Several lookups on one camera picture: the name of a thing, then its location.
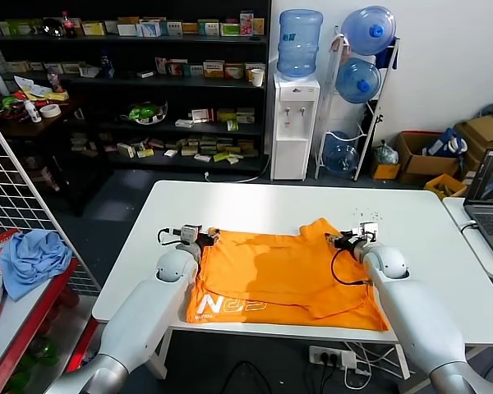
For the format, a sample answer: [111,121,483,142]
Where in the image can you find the upright blue water jug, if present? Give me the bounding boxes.
[275,9,324,80]

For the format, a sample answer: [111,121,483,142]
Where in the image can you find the white power cord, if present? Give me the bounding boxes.
[204,153,272,184]

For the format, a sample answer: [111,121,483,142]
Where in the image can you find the grey laptop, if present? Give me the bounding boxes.
[462,149,493,263]

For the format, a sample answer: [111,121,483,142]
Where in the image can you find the black floor cable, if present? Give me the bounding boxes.
[225,360,273,394]

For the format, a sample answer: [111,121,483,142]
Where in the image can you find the white wire grid panel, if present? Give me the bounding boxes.
[0,102,104,295]

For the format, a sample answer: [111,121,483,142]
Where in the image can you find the open cardboard box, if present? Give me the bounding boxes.
[395,131,462,186]

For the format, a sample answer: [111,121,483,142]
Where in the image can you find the bowl of green fruit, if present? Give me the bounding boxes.
[121,101,168,126]

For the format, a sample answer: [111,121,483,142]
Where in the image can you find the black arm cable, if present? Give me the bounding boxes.
[157,227,184,247]
[331,245,375,286]

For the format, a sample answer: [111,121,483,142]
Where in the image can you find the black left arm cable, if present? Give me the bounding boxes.
[157,227,184,247]

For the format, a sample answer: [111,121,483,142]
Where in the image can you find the blue shopping bag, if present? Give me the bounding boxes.
[421,127,468,159]

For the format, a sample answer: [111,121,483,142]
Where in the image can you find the small white bottle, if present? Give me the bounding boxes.
[23,99,42,124]

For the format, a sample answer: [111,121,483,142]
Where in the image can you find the orange white medicine box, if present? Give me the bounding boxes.
[202,60,226,79]

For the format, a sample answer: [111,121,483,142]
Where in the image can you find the red white tall box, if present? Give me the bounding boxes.
[239,11,255,38]

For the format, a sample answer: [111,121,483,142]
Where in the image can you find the white table leg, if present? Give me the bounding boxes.
[146,327,174,381]

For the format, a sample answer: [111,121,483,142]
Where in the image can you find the dark blue hanging cloth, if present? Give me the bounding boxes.
[373,37,400,71]

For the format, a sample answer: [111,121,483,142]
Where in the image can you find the yellow plastic bin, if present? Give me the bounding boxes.
[423,173,468,201]

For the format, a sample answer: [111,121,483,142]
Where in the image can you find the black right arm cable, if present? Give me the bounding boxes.
[331,245,375,286]

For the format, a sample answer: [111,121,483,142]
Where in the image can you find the tilted blue water jug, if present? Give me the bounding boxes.
[340,5,397,57]
[324,131,360,175]
[335,57,382,104]

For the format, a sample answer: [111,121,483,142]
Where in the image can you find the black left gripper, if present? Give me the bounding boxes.
[196,227,222,248]

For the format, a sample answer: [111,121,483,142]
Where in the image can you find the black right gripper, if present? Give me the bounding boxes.
[325,232,362,250]

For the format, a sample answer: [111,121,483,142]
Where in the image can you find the closed cardboard box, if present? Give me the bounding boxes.
[454,115,493,172]

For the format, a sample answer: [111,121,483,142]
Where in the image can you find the small red snack bag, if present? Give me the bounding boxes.
[0,228,21,248]

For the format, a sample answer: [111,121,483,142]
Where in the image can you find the cola bottle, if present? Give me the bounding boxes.
[61,11,78,39]

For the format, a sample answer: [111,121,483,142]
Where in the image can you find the black shelving unit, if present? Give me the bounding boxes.
[0,0,272,173]

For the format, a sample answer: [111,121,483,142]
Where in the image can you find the green plastic bottle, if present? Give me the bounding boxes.
[25,336,62,368]

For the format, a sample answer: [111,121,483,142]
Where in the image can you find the purple drink bottle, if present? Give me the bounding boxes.
[46,66,65,94]

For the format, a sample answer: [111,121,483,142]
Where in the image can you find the dark plastic bag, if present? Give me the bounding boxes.
[372,140,399,165]

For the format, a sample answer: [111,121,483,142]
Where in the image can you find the dark blue bottle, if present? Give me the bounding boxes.
[99,50,116,80]

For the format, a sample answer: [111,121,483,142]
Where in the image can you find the white water dispenser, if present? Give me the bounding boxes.
[270,72,320,181]

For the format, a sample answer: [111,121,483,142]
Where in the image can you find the orange t-shirt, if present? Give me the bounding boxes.
[185,217,391,332]

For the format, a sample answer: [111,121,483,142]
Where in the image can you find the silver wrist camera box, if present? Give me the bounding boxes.
[359,221,381,244]
[180,224,202,244]

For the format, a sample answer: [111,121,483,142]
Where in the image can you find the white metal jug rack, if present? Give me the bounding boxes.
[314,25,400,182]

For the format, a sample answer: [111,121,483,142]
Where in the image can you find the white power strip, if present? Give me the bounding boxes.
[309,345,357,369]

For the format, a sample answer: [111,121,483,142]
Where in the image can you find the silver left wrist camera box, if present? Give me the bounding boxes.
[180,224,202,244]

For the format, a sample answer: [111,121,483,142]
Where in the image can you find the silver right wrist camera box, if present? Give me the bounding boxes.
[359,221,381,244]

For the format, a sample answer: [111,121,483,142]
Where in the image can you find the dark wooden side table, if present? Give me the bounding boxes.
[0,91,108,218]

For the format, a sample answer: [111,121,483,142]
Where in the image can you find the small yellow box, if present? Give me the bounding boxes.
[371,162,400,181]

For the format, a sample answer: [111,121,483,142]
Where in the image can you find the light blue crumpled cloth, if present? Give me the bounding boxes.
[0,228,74,302]

